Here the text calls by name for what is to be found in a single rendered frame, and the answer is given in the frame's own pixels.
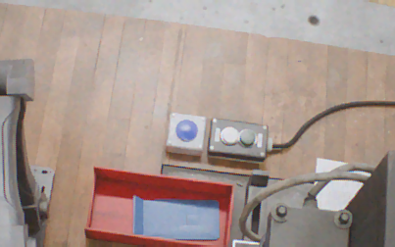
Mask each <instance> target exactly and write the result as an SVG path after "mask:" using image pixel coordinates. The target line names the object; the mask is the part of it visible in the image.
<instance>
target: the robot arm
mask: <svg viewBox="0 0 395 247"><path fill-rule="evenodd" d="M34 76H35V70H34V64H33V59H32V58H29V59H17V60H0V247H43V240H44V237H45V236H44V233H45V229H46V223H47V219H49V205H50V198H51V194H52V192H51V191H52V187H53V180H54V176H55V174H54V171H53V170H52V169H50V168H46V167H37V166H31V165H30V164H29V163H28V157H27V152H26V141H25V112H26V102H34ZM42 188H45V190H44V193H41V191H42Z"/></svg>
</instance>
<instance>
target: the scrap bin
mask: <svg viewBox="0 0 395 247"><path fill-rule="evenodd" d="M234 189H235V184H232V183H227V182H216V181H210V180H200V179H195V178H190V177H178V176H173V175H162V174H156V173H142V172H137V171H131V170H121V169H115V168H110V167H99V166H94V176H93V180H92V189H91V197H90V201H89V209H88V213H87V215H88V217H87V221H86V227H85V228H84V234H85V238H89V239H96V240H101V241H107V242H117V243H122V244H128V245H133V246H144V247H228V244H229V237H230V226H231V217H232V210H233V202H234ZM133 195H135V196H137V197H138V198H140V199H142V200H147V201H155V200H154V199H185V200H217V201H220V223H219V228H220V238H217V240H175V239H169V238H160V237H154V236H149V235H137V234H134V233H133Z"/></svg>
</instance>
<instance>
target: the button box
mask: <svg viewBox="0 0 395 247"><path fill-rule="evenodd" d="M365 105H392V106H395V101H382V100H372V101H360V102H349V103H346V104H340V105H337V106H333V107H331V108H328V109H327V110H324V111H323V112H321V113H319V114H318V115H315V116H314V117H312V118H311V119H310V120H308V121H307V122H305V123H304V124H303V125H302V126H301V127H300V128H299V130H298V132H297V133H296V134H295V136H293V138H291V140H290V141H289V142H287V143H272V138H268V133H269V126H268V125H266V124H257V123H247V122H237V121H232V120H221V119H215V118H212V119H211V122H210V135H209V141H208V154H207V156H208V157H210V158H215V159H225V160H231V161H241V162H247V163H257V164H262V163H263V161H264V160H265V159H266V151H267V152H271V150H272V148H288V147H289V146H291V145H293V143H295V141H297V140H298V138H299V137H300V136H301V134H302V132H303V131H304V130H305V128H307V127H308V126H309V125H310V124H312V123H313V122H315V121H317V120H319V119H320V118H321V117H323V116H325V115H327V114H329V113H331V112H333V111H337V110H339V109H342V108H348V107H352V106H365ZM229 127H231V128H234V129H236V130H237V133H238V138H237V141H235V142H234V143H232V144H228V143H226V142H225V141H223V139H222V132H223V131H224V130H225V129H227V128H229ZM244 130H251V131H253V132H254V134H255V135H256V140H255V142H254V144H252V145H251V146H245V145H244V144H242V143H241V141H240V140H239V136H240V134H241V133H242V131H244Z"/></svg>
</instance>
